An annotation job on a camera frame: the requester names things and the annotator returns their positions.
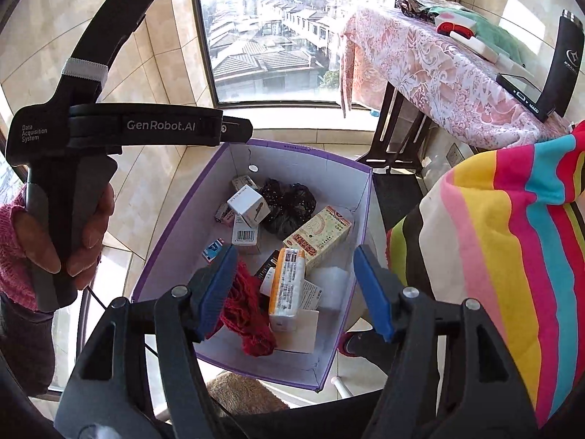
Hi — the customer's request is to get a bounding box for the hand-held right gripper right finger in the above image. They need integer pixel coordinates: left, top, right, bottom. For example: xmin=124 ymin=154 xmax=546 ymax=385
xmin=353 ymin=244 xmax=537 ymax=439

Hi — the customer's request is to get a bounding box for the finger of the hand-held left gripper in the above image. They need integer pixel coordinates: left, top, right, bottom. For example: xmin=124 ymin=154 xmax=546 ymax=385
xmin=220 ymin=116 xmax=253 ymax=145

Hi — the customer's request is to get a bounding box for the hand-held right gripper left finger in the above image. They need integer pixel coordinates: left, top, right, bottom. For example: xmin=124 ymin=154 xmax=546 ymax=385
xmin=54 ymin=243 xmax=238 ymax=439

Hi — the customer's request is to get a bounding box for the small blue box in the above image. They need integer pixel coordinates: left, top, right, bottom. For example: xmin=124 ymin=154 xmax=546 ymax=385
xmin=202 ymin=239 xmax=226 ymax=263

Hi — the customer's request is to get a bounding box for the purple cardboard box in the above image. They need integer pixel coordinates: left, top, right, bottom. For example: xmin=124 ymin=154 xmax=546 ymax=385
xmin=130 ymin=138 xmax=376 ymax=393

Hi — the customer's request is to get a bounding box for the red knitted cloth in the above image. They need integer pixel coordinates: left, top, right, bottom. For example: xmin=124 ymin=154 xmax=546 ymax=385
xmin=219 ymin=256 xmax=279 ymax=358

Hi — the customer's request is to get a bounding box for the black rectangular box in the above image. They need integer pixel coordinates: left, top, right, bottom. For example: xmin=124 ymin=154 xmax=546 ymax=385
xmin=253 ymin=251 xmax=280 ymax=284

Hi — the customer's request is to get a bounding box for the white barcode box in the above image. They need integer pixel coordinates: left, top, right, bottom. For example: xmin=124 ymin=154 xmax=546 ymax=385
xmin=232 ymin=217 xmax=263 ymax=254

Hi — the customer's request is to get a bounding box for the orange white medicine packet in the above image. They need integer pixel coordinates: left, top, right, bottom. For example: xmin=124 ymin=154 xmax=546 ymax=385
xmin=269 ymin=247 xmax=306 ymax=332

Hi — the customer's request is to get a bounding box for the small white cube box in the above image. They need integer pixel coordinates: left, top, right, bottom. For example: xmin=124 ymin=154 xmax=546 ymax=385
xmin=227 ymin=184 xmax=270 ymax=227

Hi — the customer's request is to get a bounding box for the orange cream medicine box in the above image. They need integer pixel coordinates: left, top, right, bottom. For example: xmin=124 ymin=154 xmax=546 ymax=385
xmin=282 ymin=206 xmax=354 ymax=277

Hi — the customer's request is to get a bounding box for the black beaded scrunchie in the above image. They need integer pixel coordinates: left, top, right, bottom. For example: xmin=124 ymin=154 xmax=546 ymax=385
xmin=260 ymin=178 xmax=318 ymax=241

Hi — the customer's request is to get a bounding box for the person's left forearm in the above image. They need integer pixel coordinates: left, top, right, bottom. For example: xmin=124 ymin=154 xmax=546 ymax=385
xmin=0 ymin=290 xmax=58 ymax=396

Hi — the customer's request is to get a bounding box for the striped desktop cloth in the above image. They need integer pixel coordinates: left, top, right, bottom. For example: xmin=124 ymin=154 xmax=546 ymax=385
xmin=386 ymin=121 xmax=585 ymax=428

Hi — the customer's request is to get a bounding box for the person's left hand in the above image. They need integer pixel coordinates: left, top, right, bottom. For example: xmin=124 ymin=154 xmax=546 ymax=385
xmin=0 ymin=183 xmax=115 ymax=314

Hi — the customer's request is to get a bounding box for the white plastic packet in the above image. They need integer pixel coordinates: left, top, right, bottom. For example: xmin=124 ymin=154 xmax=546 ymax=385
xmin=307 ymin=263 xmax=350 ymax=312

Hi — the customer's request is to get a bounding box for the white text label box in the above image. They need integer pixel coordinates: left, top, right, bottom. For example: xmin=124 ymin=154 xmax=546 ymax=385
xmin=299 ymin=279 xmax=323 ymax=312

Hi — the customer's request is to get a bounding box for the red shoe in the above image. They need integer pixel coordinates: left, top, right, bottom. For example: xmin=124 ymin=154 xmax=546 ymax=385
xmin=337 ymin=330 xmax=366 ymax=357

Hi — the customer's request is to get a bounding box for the window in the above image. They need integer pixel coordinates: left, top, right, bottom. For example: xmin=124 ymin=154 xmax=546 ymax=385
xmin=189 ymin=0 xmax=403 ymax=106

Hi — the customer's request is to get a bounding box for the brown fuzzy mat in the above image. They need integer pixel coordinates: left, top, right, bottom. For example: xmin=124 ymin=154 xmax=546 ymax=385
xmin=205 ymin=372 xmax=291 ymax=417

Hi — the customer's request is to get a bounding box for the side table, pink cloth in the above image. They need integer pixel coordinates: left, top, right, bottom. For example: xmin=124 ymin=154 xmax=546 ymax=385
xmin=339 ymin=7 xmax=574 ymax=149

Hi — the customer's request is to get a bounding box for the dark patterned cloth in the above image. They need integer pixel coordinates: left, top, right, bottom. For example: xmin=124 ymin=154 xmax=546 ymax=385
xmin=395 ymin=0 xmax=439 ymax=23

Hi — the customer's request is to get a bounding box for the black smartphone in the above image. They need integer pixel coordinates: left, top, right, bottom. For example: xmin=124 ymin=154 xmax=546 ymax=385
xmin=496 ymin=72 xmax=556 ymax=117

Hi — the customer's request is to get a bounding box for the red white item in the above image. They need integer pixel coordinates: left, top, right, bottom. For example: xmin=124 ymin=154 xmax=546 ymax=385
xmin=436 ymin=14 xmax=476 ymax=40

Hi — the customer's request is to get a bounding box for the white rectangular bar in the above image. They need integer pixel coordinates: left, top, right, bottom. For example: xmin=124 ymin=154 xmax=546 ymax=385
xmin=450 ymin=32 xmax=499 ymax=62

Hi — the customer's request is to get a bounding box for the white small carton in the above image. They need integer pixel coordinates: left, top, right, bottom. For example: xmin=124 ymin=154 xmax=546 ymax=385
xmin=498 ymin=52 xmax=535 ymax=79

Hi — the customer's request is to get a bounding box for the green and white clutter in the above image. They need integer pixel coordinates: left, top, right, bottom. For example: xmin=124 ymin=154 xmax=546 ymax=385
xmin=423 ymin=4 xmax=526 ymax=62

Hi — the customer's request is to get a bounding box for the black bottle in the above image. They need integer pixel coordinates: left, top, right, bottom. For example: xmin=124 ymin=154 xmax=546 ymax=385
xmin=539 ymin=9 xmax=585 ymax=122

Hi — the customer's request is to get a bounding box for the black table frame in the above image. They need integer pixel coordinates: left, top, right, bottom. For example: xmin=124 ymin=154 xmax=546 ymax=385
xmin=356 ymin=80 xmax=430 ymax=175

